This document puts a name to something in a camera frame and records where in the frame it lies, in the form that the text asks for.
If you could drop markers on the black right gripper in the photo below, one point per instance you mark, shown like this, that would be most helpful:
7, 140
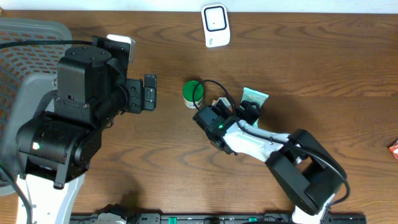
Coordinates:
254, 112

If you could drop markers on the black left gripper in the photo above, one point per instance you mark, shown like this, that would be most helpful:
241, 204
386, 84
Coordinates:
145, 101

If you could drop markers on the teal wet wipes pack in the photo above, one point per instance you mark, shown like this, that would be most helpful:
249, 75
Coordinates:
252, 101

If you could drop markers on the orange tissue pack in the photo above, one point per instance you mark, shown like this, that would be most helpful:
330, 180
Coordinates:
223, 104

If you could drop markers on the green lid jar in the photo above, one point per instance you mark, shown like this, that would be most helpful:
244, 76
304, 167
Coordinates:
193, 94

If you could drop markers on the orange candy bar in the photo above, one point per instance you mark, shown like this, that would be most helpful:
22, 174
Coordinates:
394, 149

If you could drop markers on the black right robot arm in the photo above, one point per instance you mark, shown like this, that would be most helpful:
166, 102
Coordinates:
307, 173

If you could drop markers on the white barcode scanner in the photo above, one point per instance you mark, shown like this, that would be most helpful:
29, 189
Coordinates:
215, 25

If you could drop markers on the dark grey plastic basket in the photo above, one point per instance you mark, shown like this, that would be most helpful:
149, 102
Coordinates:
27, 74

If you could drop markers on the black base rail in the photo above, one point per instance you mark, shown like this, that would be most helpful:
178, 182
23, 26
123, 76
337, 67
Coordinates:
156, 218

